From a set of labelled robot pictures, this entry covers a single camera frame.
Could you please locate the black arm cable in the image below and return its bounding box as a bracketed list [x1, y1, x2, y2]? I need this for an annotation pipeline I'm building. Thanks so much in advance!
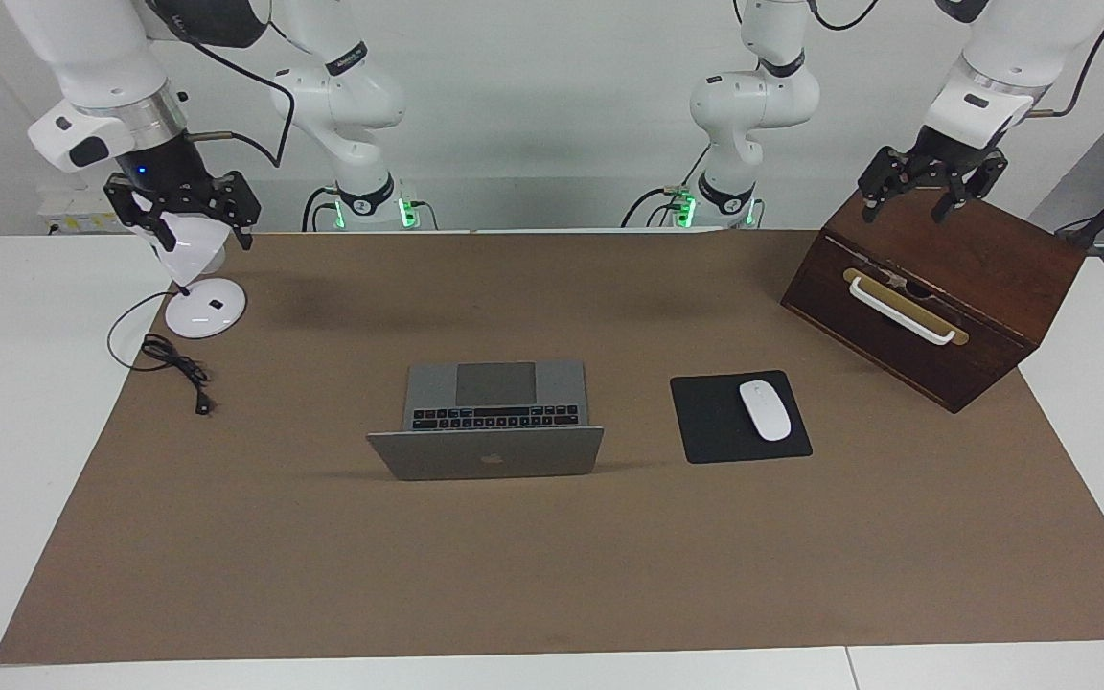
[145, 0, 297, 170]
[1029, 0, 1104, 118]

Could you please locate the black left base cable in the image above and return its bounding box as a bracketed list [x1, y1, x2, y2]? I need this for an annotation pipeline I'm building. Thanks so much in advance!
[620, 144, 708, 230]

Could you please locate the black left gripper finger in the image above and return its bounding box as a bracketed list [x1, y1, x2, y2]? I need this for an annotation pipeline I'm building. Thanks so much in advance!
[931, 157, 1009, 225]
[858, 146, 918, 224]

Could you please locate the white power strip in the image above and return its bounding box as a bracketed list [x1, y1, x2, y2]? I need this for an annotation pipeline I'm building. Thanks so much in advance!
[39, 192, 131, 237]

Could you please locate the white box handle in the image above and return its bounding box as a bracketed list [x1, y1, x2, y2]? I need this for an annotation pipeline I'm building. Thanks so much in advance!
[847, 276, 955, 345]

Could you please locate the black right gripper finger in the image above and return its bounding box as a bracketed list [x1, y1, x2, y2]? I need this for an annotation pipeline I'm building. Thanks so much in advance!
[216, 171, 262, 253]
[105, 173, 177, 253]

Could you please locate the black right base cable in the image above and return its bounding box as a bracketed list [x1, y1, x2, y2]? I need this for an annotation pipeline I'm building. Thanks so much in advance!
[300, 186, 338, 232]

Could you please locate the white desk lamp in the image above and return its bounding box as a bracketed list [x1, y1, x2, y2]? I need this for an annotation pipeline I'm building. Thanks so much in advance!
[126, 211, 248, 339]

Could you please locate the black base cable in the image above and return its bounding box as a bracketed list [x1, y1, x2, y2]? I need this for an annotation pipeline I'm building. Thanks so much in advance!
[300, 186, 338, 232]
[620, 144, 708, 230]

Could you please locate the grey aluminium laptop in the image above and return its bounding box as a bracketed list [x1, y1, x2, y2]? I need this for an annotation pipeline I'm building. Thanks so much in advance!
[366, 360, 605, 481]

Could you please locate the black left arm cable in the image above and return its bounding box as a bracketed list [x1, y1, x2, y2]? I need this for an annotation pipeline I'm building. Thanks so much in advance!
[1029, 0, 1104, 118]

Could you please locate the brown table mat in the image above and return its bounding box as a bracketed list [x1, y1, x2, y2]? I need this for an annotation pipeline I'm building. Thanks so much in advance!
[0, 230, 1104, 665]

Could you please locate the black mouse pad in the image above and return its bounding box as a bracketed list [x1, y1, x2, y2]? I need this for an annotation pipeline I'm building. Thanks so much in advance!
[670, 370, 814, 465]

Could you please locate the dark brown wooden box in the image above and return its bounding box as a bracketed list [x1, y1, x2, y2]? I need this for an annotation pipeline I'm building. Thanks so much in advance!
[780, 187, 1087, 414]

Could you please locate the white computer mouse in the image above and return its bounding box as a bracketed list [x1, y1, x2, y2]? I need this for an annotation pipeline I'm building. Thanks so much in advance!
[739, 380, 793, 442]

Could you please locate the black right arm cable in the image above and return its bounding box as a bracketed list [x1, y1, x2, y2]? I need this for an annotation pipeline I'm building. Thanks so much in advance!
[145, 0, 297, 170]

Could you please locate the black lamp power cable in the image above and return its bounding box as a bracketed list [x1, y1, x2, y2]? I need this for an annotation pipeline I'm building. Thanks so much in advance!
[107, 290, 215, 416]

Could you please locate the gold metal handle plate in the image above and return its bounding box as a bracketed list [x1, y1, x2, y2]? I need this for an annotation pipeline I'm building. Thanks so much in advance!
[842, 267, 970, 346]

